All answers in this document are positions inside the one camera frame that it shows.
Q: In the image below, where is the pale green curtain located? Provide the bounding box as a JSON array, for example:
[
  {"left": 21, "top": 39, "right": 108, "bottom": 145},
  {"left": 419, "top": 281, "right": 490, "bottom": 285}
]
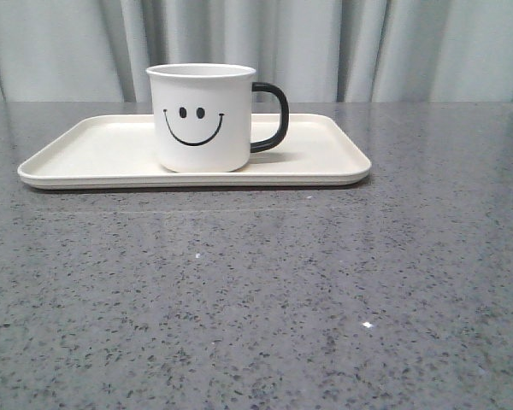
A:
[{"left": 0, "top": 1, "right": 513, "bottom": 103}]

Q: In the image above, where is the white smiley mug black handle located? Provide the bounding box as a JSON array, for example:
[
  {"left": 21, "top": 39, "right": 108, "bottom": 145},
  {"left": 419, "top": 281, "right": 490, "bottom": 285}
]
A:
[{"left": 146, "top": 63, "right": 290, "bottom": 173}]

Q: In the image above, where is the cream rectangular plastic tray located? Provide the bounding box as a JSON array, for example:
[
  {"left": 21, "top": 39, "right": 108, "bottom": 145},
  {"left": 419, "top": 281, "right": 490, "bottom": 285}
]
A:
[{"left": 17, "top": 114, "right": 372, "bottom": 190}]

